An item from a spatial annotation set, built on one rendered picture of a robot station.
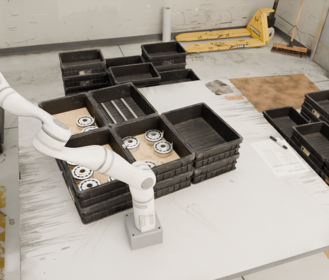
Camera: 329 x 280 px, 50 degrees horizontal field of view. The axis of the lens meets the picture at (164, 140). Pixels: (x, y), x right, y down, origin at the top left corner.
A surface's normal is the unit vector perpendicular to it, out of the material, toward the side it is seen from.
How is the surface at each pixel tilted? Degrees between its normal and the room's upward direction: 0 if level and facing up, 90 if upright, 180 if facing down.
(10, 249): 0
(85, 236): 0
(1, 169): 0
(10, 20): 90
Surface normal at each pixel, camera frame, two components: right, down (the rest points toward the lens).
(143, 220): 0.33, 0.54
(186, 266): 0.04, -0.78
